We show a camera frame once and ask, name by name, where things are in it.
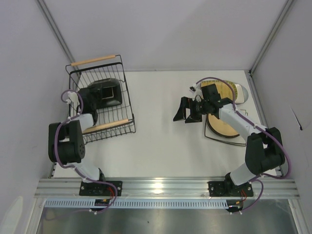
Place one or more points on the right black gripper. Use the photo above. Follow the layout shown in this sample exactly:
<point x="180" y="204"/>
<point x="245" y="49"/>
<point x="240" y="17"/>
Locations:
<point x="190" y="110"/>

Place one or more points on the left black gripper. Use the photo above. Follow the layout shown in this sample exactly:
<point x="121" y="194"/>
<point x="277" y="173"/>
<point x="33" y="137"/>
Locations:
<point x="98" y="91"/>

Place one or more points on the black square dish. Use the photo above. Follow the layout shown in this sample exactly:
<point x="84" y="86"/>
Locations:
<point x="106" y="92"/>

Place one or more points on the dark blue round plate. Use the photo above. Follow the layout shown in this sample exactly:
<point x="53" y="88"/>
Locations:
<point x="214" y="133"/>

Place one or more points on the black wire dish rack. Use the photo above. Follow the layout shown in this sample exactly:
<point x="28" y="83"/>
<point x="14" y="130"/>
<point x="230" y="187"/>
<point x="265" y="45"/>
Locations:
<point x="112" y="121"/>

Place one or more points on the woven fan-shaped plate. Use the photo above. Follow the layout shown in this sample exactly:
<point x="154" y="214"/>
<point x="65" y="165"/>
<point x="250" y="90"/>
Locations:
<point x="225" y="91"/>

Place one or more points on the white square plate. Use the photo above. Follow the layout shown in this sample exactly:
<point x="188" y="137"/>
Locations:
<point x="219" y="131"/>

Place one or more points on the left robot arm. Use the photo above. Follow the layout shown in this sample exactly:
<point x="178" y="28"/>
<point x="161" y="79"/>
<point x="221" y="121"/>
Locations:
<point x="66" y="145"/>

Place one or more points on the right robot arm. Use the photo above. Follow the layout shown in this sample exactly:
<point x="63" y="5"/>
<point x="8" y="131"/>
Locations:
<point x="264" y="150"/>

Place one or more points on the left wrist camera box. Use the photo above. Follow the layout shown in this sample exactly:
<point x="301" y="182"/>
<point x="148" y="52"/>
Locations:
<point x="72" y="97"/>

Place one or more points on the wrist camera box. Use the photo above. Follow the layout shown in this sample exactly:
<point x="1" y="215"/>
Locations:
<point x="196" y="91"/>
<point x="72" y="97"/>

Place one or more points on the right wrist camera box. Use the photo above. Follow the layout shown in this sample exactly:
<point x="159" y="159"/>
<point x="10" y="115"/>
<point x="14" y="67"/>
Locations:
<point x="196" y="91"/>

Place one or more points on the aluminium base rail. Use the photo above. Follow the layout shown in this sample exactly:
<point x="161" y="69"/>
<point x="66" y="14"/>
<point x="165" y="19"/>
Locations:
<point x="178" y="187"/>

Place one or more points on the white slotted cable duct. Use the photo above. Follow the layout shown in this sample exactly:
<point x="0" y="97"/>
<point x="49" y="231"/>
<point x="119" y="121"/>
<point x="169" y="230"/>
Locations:
<point x="137" y="203"/>

